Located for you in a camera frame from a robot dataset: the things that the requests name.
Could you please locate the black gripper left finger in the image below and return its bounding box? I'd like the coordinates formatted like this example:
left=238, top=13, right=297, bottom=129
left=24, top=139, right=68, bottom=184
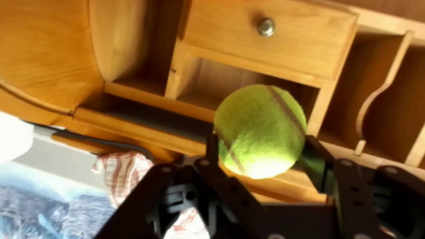
left=193, top=133, right=279, bottom=239

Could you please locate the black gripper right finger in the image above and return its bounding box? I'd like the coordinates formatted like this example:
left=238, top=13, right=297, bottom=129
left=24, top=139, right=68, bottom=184
left=295, top=134, right=380, bottom=239

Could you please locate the yellow-green tennis ball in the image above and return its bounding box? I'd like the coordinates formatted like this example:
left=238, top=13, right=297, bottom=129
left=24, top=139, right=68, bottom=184
left=213, top=83, right=309, bottom=180

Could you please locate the wooden roll-top desk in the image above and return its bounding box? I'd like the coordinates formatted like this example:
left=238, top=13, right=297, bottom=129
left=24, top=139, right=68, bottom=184
left=0, top=0, right=425, bottom=206

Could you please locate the small drawer with metal knob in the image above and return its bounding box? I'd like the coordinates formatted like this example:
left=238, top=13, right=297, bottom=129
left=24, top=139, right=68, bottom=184
left=180, top=0, right=359, bottom=89

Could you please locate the red white striped cloth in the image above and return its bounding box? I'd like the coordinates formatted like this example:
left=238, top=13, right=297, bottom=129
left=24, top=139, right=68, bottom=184
left=91, top=150, right=210, bottom=239

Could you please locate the patterned cloth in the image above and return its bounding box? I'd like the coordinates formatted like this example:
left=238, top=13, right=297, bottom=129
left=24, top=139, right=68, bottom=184
left=0, top=160, right=120, bottom=239

